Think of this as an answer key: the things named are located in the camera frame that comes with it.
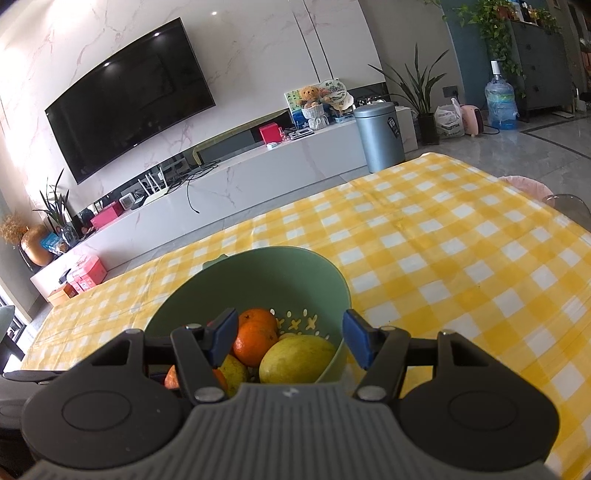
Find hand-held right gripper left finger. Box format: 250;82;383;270
90;307;240;404

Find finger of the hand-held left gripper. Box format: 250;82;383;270
2;368;62;385

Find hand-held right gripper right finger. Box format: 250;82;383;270
342;308;491;402

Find large orange mandarin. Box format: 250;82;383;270
236;308;280;334

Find speckled orange mandarin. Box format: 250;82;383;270
164;364;230;399

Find green colander bowl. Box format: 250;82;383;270
143;246;353;385

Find dark chair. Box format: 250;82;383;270
0;305;27;373

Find orange cardboard box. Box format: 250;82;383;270
47;281;78;307

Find yellow checked tablecloth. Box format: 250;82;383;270
22;151;591;480

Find pink gift boxes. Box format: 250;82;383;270
66;255;109;295

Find orange round vase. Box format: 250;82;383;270
20;224;55;267

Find dried flower bunch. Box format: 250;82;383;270
0;211;29;246

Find white router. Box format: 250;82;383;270
137;170;170;202

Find pink box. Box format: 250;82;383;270
89;201;125;230

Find green plant in vase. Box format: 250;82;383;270
32;168;80;253

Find white marble media console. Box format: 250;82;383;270
30;107;420;297

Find grey trash bin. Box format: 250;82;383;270
353;102;406;174

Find red box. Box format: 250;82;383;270
258;123;284;145

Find white woven basket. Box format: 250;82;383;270
302;104;330;133

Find potted long-leaf plant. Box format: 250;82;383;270
368;43;452;147

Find pink fluffy stool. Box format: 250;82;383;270
502;176;554;200

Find printed picture box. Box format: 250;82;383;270
283;88;308;131

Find white plastic bag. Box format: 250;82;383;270
435;97;466;140

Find round paper fan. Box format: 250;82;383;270
318;80;355;112

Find pink small appliance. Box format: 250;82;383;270
460;104;485;136

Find brown teddy bear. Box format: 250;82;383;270
297;86;323;110

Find clear plastic chair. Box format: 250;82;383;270
542;193;591;219

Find black television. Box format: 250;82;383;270
44;17;217;186

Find blue water jug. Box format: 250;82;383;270
484;59;519;131

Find grey drawer cabinet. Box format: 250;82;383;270
507;17;576;124

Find trailing green plant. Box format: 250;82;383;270
456;0;528;94

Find black cable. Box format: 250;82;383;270
184;161;223;215

